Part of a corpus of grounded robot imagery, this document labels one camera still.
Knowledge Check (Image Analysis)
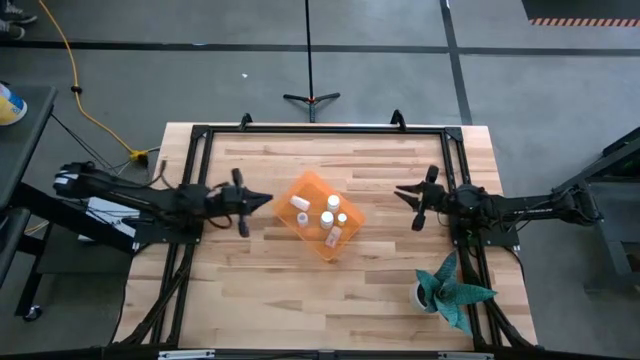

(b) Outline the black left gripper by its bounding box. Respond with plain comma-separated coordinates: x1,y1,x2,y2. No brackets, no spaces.
215,168,275,239

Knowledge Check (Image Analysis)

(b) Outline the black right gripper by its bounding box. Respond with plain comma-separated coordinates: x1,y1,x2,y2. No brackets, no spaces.
394,164,449,231

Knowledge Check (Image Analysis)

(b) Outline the translucent orange plastic basket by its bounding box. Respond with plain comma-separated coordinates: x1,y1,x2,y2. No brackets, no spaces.
272,170,366,262

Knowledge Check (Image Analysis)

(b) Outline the white plant pot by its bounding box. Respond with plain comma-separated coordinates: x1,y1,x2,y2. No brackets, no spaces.
408,280,432,314

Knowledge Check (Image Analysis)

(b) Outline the teal green artificial plant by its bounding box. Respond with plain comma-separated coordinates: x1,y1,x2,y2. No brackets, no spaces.
414,251,498,336

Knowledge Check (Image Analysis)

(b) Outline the black tripod stand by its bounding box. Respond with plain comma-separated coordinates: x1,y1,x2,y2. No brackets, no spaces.
282,0,342,124

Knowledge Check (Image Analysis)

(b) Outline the dark metal stand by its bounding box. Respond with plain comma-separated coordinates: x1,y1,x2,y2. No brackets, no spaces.
549,127,640,294

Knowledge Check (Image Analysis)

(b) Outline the dark grey side table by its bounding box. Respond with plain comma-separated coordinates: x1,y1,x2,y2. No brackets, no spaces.
0,84,59,321

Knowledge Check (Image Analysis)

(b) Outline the black hazard-striped floor mat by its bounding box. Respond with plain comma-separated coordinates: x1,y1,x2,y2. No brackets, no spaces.
521,0,640,28

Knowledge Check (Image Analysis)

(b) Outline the yellow white blue container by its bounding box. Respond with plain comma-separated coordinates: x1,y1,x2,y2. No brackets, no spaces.
0,82,29,127

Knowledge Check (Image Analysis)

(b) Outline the person's shoe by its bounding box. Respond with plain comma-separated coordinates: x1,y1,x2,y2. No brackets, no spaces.
0,2,39,25
0,19,26,41

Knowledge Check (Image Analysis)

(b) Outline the black aluminium table frame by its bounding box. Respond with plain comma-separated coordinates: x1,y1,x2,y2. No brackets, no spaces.
113,109,541,360

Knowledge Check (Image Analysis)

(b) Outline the yellow extension cable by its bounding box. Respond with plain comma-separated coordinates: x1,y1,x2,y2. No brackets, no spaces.
38,0,150,162

